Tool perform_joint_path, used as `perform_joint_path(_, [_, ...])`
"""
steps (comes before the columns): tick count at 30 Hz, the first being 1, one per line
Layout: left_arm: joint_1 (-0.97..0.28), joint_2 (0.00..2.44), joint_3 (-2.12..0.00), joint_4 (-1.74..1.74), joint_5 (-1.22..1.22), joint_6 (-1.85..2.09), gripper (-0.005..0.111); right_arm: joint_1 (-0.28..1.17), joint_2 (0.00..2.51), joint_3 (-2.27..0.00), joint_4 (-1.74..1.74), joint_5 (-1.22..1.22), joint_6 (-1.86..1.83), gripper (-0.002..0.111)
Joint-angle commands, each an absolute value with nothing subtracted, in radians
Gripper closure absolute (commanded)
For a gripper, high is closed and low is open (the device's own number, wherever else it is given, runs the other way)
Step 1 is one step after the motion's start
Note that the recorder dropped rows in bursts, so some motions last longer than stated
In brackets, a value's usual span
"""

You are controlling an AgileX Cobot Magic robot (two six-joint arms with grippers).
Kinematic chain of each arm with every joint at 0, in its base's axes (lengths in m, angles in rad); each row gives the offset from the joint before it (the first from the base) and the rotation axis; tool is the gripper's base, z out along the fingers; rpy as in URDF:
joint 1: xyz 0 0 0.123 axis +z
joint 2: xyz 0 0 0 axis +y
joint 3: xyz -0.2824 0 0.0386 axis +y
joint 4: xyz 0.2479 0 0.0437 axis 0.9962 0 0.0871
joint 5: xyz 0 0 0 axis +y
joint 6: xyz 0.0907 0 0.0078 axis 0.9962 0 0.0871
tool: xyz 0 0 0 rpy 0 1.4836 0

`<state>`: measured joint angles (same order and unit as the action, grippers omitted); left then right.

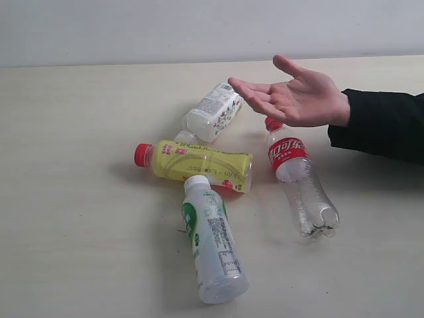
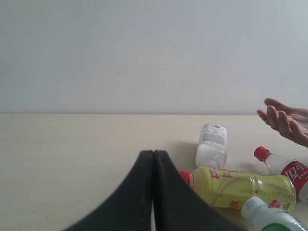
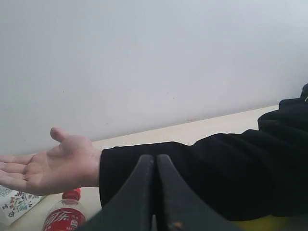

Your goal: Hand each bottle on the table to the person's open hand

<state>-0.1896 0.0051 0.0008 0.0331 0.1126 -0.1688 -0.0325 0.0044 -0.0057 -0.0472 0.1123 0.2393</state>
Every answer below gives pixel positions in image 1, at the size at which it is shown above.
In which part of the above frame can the open human hand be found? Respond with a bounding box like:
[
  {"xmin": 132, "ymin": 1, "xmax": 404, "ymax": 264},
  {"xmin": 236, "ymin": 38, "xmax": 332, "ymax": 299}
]
[{"xmin": 228, "ymin": 55, "xmax": 350, "ymax": 127}]

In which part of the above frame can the yellow bottle red cap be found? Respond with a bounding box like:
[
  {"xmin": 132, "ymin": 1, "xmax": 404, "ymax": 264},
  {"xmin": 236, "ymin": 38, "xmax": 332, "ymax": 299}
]
[{"xmin": 134, "ymin": 140, "xmax": 252, "ymax": 193}]

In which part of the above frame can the black sleeved forearm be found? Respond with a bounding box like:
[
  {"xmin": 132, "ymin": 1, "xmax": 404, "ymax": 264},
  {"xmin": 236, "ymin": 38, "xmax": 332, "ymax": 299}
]
[{"xmin": 327, "ymin": 89, "xmax": 423, "ymax": 165}]

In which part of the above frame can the clear cola bottle red label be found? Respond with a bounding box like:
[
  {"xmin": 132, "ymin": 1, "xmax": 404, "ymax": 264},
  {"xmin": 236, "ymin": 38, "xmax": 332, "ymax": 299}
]
[{"xmin": 265, "ymin": 117, "xmax": 340, "ymax": 240}]

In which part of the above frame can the green white label bottle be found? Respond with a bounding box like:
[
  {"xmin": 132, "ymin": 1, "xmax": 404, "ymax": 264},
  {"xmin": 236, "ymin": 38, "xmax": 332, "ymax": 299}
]
[{"xmin": 182, "ymin": 175, "xmax": 250, "ymax": 304}]

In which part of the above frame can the white floral label bottle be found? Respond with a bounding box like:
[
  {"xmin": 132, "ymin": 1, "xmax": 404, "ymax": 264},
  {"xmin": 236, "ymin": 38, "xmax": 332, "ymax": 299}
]
[{"xmin": 174, "ymin": 83, "xmax": 242, "ymax": 144}]

